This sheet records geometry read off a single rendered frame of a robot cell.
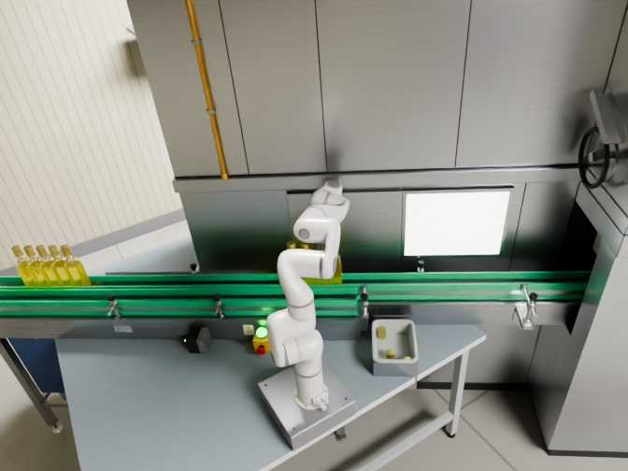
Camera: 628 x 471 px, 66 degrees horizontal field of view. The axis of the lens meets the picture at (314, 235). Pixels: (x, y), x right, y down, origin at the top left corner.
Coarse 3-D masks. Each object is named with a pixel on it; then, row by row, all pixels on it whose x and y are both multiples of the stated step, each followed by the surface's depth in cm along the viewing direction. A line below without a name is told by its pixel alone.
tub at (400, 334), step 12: (372, 324) 200; (384, 324) 202; (396, 324) 201; (408, 324) 200; (372, 336) 194; (396, 336) 203; (408, 336) 202; (372, 348) 190; (384, 348) 198; (396, 348) 198; (408, 348) 197; (384, 360) 184; (396, 360) 184; (408, 360) 183
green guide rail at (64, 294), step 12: (240, 288) 206; (252, 288) 206; (264, 288) 205; (276, 288) 205; (312, 288) 203; (324, 288) 202; (336, 288) 201; (348, 288) 201; (0, 300) 222; (12, 300) 221; (24, 300) 220; (36, 300) 220; (48, 300) 219; (60, 300) 219; (72, 300) 218; (84, 300) 217; (96, 300) 217
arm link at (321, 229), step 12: (300, 216) 155; (312, 216) 151; (324, 216) 158; (300, 228) 149; (312, 228) 148; (324, 228) 147; (336, 228) 148; (300, 240) 152; (312, 240) 149; (324, 240) 148; (336, 240) 147; (324, 252) 144; (336, 252) 147; (324, 264) 142; (324, 276) 143
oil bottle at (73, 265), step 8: (64, 248) 207; (64, 256) 209; (72, 256) 211; (64, 264) 211; (72, 264) 211; (80, 264) 215; (72, 272) 213; (80, 272) 215; (72, 280) 216; (80, 280) 215; (88, 280) 221
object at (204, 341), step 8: (192, 328) 207; (200, 328) 207; (192, 336) 203; (200, 336) 203; (208, 336) 208; (192, 344) 203; (200, 344) 202; (208, 344) 208; (192, 352) 206; (200, 352) 205
